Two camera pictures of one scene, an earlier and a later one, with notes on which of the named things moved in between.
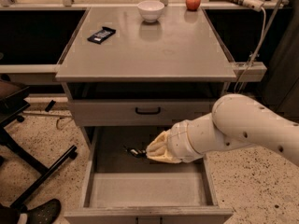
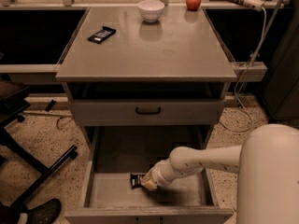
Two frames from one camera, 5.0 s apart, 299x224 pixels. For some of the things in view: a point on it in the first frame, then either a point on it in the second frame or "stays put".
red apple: [192, 2] stays put
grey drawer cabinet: [129, 75] stays put
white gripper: [177, 141] → [159, 175]
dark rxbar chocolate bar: [140, 153] → [135, 179]
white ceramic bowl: [150, 9] stays put
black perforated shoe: [46, 213] stays put
